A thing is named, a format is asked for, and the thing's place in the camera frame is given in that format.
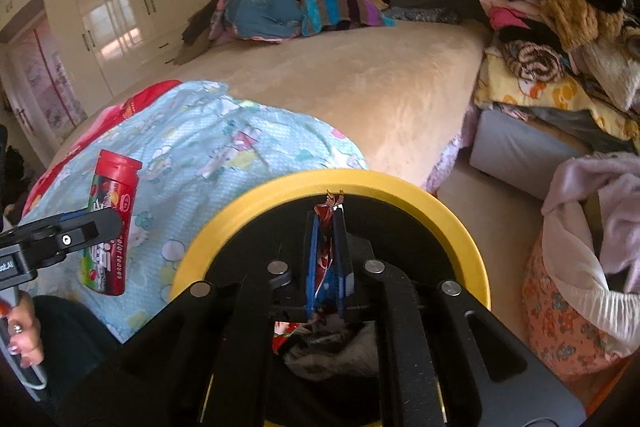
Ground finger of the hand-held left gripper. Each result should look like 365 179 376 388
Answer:
14 206 115 266

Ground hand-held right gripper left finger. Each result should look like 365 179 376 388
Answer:
57 209 321 427

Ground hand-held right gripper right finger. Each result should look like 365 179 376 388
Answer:
335 209 586 427

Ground red snack wrapper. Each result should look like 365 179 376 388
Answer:
312 189 347 323

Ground red candy tube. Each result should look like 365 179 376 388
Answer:
80 149 144 297

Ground yellow rimmed black bin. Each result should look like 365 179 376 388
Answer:
169 168 492 427

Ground red plastic bag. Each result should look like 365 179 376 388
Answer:
271 322 301 356

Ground person's left hand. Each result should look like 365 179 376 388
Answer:
2 294 45 368

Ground dark cloth bundle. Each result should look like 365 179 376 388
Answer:
0 123 38 226

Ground person's leg dark trousers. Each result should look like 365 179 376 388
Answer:
30 294 126 408

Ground white door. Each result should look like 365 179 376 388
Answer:
0 47 32 158

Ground light blue cartoon print blanket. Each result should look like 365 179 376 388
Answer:
22 79 371 343

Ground pink floral bed sheet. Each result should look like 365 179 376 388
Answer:
422 107 481 196

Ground pink cartoon print curtain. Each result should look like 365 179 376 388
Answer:
7 19 88 142

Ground red blanket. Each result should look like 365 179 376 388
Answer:
20 79 183 218

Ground beige plush bed cover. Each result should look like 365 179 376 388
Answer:
65 19 493 194

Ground grey storage box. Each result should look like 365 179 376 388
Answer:
469 109 596 200

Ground orange floral laundry basket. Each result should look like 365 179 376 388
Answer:
521 232 634 383

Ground white wardrobe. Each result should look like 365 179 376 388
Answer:
0 0 241 128

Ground dark brown blanket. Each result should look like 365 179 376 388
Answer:
172 0 226 68

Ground white cloth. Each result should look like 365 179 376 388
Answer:
542 207 640 358

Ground striped blanket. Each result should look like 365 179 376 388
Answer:
300 0 396 38

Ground dark patterned cloth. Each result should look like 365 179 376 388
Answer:
382 6 463 26

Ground yellow cartoon print blanket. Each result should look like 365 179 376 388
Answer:
472 52 640 142

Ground lilac cloth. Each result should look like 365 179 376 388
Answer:
542 152 640 293

